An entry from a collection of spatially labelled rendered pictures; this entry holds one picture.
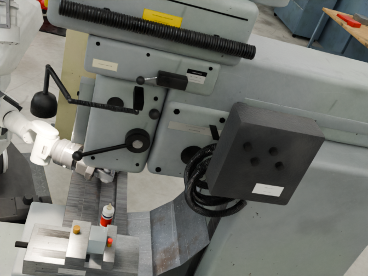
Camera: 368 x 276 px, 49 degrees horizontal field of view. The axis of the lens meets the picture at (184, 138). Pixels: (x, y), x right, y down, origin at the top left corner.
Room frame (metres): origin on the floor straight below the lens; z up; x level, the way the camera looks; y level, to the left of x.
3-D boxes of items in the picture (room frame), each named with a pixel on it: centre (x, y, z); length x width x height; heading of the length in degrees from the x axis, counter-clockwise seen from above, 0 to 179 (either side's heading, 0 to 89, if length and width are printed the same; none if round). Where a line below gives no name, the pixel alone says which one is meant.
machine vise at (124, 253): (0.85, 0.18, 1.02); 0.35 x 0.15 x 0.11; 105
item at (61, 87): (0.86, 0.34, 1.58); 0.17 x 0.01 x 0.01; 43
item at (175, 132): (1.06, 0.01, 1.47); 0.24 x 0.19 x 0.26; 17
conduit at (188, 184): (0.89, -0.11, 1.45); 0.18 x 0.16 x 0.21; 107
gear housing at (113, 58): (1.02, 0.16, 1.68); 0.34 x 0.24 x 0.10; 107
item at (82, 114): (0.98, 0.31, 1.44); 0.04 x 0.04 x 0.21; 17
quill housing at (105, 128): (1.01, 0.20, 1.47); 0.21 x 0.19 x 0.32; 17
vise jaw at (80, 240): (0.84, 0.21, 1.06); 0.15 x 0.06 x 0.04; 15
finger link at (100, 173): (0.98, 0.20, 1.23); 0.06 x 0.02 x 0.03; 85
